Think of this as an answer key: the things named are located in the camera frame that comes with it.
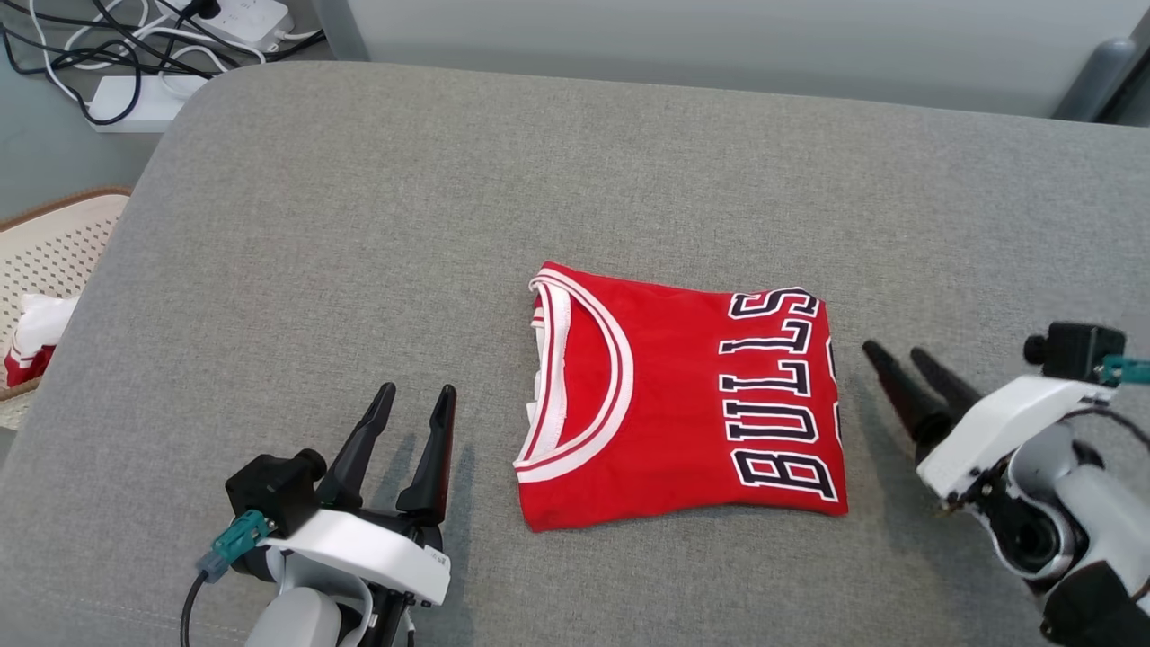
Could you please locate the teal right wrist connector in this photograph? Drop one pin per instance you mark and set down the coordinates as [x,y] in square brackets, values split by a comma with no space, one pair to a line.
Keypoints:
[1127,368]

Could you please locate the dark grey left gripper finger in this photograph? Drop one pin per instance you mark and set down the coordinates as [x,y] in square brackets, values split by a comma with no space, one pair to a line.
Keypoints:
[359,449]
[433,467]

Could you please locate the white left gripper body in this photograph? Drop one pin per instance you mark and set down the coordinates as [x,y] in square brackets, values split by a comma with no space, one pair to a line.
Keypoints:
[377,557]

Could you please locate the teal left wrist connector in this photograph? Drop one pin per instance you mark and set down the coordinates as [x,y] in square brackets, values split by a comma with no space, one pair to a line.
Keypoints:
[235,541]

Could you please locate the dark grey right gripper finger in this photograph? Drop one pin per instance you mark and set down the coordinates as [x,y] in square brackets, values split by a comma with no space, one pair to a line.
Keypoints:
[952,391]
[912,400]

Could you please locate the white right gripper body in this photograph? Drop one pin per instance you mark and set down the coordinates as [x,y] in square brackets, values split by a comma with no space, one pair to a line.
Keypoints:
[997,427]

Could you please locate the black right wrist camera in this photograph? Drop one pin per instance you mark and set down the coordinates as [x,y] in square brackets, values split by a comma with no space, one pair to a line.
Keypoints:
[1078,350]

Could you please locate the red shorts with white stripe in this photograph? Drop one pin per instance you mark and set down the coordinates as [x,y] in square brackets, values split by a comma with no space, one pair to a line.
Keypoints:
[36,332]

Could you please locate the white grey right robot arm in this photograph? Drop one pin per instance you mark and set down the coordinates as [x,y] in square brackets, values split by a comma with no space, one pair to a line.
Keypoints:
[1096,503]

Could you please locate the white partition panel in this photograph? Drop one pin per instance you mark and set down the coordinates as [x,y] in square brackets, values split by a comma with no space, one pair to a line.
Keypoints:
[719,36]

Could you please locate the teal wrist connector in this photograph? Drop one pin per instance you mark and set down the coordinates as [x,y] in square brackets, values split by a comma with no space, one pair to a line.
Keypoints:
[235,541]
[1127,368]

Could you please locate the grey partition post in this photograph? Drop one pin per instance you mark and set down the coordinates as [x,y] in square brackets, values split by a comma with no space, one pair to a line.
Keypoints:
[1092,81]
[341,27]

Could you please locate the black power plug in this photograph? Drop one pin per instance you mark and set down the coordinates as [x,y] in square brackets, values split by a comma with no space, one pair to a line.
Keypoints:
[202,7]

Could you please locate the red Bulls basketball jersey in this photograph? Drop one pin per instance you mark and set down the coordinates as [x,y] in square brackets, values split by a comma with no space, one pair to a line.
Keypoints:
[674,404]

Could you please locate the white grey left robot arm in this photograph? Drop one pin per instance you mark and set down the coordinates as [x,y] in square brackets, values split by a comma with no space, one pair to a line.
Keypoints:
[301,624]

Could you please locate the cream perforated laundry basket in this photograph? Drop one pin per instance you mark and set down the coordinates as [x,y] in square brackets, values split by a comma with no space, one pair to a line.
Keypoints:
[63,243]

